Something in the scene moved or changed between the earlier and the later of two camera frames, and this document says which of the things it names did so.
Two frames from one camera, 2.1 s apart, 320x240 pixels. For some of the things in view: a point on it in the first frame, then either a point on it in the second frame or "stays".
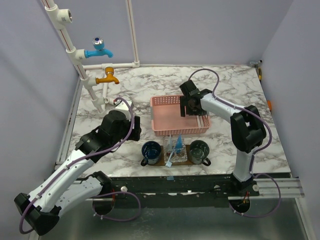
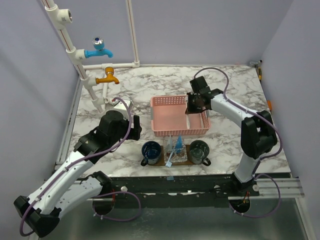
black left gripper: [135, 133] stays
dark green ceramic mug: [198, 151] stays
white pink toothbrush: [202, 125] to [188, 120]
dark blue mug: [151, 152] stays
